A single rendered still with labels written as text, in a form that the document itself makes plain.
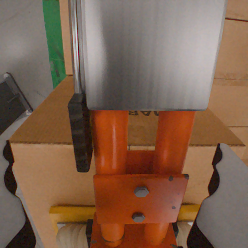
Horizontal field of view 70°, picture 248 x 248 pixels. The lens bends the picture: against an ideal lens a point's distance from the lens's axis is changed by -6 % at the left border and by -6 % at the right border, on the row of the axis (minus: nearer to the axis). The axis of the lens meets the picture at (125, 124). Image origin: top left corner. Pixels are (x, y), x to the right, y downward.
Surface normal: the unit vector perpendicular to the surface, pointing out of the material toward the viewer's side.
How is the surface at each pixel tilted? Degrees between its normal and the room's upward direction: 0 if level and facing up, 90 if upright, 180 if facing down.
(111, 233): 0
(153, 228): 26
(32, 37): 0
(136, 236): 90
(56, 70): 0
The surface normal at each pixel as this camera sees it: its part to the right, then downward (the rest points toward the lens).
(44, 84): 0.04, 0.47
